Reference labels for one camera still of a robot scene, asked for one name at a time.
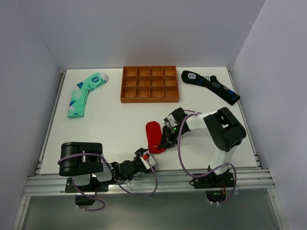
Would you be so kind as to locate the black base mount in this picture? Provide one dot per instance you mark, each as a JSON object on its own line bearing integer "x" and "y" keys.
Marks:
{"x": 86, "y": 195}
{"x": 217, "y": 182}

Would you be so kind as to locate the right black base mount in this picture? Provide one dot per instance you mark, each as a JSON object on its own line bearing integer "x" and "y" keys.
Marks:
{"x": 217, "y": 182}

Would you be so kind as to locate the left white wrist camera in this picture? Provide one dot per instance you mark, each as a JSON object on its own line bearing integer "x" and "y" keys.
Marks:
{"x": 149, "y": 161}

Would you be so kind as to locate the aluminium front rail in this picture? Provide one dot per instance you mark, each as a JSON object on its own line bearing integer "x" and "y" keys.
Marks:
{"x": 168, "y": 181}

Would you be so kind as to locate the mint green patterned sock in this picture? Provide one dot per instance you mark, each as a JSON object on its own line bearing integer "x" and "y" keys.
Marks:
{"x": 80, "y": 93}

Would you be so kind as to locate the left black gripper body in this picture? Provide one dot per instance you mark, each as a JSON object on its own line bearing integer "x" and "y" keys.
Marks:
{"x": 137, "y": 162}

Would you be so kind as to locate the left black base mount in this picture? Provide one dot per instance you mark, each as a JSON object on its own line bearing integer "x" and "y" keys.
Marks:
{"x": 86, "y": 195}

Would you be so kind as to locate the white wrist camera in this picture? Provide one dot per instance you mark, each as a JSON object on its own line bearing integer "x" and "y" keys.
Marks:
{"x": 169, "y": 122}
{"x": 149, "y": 161}

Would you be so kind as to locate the black blue sports sock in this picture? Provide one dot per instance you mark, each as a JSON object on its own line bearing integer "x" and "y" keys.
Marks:
{"x": 212, "y": 84}

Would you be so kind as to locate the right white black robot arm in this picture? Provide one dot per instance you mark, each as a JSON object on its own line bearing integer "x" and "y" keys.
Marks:
{"x": 225, "y": 130}

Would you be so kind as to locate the orange compartment tray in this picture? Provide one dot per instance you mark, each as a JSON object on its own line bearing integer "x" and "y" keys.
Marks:
{"x": 149, "y": 84}

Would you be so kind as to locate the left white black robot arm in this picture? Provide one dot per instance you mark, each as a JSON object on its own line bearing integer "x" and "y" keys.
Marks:
{"x": 81, "y": 160}

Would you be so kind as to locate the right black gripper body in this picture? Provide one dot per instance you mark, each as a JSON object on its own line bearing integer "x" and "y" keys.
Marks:
{"x": 171, "y": 134}

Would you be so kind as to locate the red santa sock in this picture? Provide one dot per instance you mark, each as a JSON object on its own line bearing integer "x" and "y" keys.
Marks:
{"x": 154, "y": 136}

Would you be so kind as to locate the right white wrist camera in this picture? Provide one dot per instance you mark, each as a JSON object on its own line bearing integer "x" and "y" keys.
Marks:
{"x": 169, "y": 122}

